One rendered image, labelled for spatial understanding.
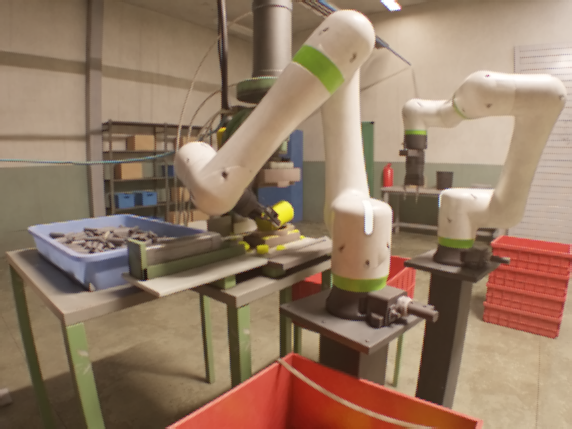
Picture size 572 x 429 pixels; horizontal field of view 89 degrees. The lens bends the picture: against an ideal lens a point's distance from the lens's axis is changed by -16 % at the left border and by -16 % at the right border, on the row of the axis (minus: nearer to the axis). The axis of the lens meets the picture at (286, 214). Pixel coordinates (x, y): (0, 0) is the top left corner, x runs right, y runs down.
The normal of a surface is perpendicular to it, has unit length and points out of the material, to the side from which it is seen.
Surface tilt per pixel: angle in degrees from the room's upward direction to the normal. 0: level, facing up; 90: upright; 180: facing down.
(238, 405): 90
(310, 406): 90
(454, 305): 90
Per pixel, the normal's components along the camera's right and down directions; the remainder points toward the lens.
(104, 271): 0.77, 0.25
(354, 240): -0.37, 0.14
